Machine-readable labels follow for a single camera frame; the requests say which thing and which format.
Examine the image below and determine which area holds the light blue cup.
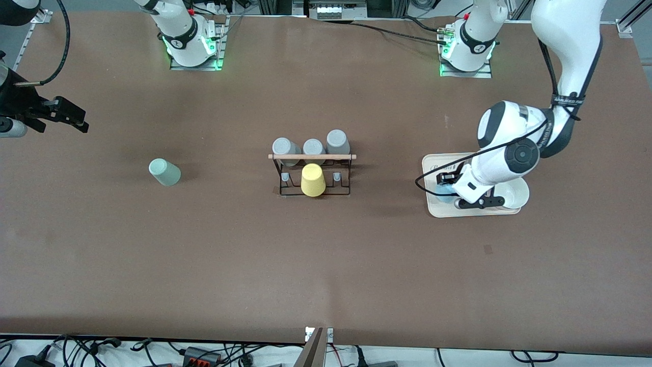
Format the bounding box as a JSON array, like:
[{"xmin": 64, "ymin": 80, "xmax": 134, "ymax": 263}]
[{"xmin": 434, "ymin": 182, "xmax": 457, "ymax": 204}]

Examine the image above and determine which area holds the pale green cup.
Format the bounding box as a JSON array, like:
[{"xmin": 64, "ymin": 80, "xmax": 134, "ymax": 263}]
[{"xmin": 149, "ymin": 159, "xmax": 181, "ymax": 187}]

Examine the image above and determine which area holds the cream plastic tray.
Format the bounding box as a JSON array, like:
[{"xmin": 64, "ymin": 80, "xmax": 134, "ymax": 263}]
[{"xmin": 422, "ymin": 151, "xmax": 523, "ymax": 218}]

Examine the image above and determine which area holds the white bowl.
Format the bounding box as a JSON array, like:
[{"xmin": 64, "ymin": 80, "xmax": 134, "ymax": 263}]
[{"xmin": 492, "ymin": 176, "xmax": 530, "ymax": 211}]

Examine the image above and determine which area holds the grey cup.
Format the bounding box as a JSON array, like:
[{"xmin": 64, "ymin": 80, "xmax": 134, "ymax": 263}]
[
  {"xmin": 326, "ymin": 129, "xmax": 351, "ymax": 156},
  {"xmin": 272, "ymin": 138, "xmax": 302, "ymax": 167},
  {"xmin": 303, "ymin": 139, "xmax": 325, "ymax": 166}
]

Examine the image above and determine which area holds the yellow cup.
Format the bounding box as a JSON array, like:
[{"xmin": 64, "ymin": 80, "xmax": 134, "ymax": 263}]
[{"xmin": 301, "ymin": 163, "xmax": 327, "ymax": 197}]

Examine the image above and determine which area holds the white power strip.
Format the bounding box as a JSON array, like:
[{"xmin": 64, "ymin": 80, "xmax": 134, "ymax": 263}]
[{"xmin": 316, "ymin": 2, "xmax": 366, "ymax": 20}]

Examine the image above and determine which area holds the black power adapter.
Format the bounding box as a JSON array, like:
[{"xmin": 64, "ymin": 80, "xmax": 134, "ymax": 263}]
[{"xmin": 15, "ymin": 355, "xmax": 56, "ymax": 367}]

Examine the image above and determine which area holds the black orange terminal block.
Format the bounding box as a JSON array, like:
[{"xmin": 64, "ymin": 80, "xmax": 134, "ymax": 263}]
[{"xmin": 182, "ymin": 347, "xmax": 223, "ymax": 367}]

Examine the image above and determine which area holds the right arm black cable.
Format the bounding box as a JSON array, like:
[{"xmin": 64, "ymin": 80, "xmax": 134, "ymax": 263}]
[{"xmin": 38, "ymin": 0, "xmax": 70, "ymax": 85}]

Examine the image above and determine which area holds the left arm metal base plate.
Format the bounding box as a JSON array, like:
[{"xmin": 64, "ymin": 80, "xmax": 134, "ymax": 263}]
[{"xmin": 439, "ymin": 25, "xmax": 493, "ymax": 78}]

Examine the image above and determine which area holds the black wire cup rack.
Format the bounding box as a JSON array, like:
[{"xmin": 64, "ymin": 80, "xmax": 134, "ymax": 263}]
[{"xmin": 268, "ymin": 153, "xmax": 357, "ymax": 197}]

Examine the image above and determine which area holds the black table cable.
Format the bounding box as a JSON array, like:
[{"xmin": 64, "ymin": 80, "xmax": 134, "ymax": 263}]
[{"xmin": 350, "ymin": 16, "xmax": 451, "ymax": 45}]

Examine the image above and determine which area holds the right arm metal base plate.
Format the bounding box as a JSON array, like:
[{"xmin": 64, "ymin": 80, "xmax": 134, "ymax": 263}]
[{"xmin": 170, "ymin": 15, "xmax": 228, "ymax": 71}]

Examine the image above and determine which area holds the white post bracket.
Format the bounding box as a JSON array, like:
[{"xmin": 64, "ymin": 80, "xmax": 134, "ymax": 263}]
[{"xmin": 305, "ymin": 327, "xmax": 335, "ymax": 343}]

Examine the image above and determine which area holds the black cable loop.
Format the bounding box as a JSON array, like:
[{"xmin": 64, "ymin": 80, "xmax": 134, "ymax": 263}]
[{"xmin": 511, "ymin": 350, "xmax": 559, "ymax": 363}]

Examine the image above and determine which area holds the grey metal post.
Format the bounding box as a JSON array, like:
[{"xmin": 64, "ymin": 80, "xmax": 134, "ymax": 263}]
[{"xmin": 293, "ymin": 328, "xmax": 327, "ymax": 367}]

